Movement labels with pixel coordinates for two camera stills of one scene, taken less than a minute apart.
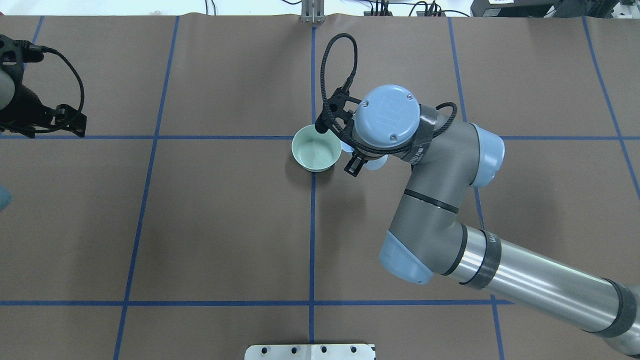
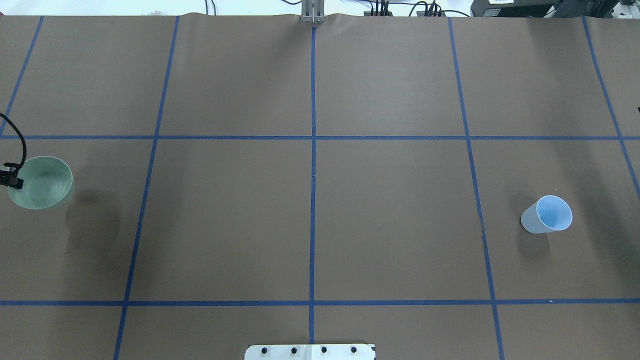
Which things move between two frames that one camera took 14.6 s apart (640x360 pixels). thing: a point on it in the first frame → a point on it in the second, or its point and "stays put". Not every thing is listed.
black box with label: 513,8 stays put
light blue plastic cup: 374,164 → 550,213
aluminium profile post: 312,11 stays put
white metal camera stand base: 341,351 stays put
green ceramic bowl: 316,152 → 47,181
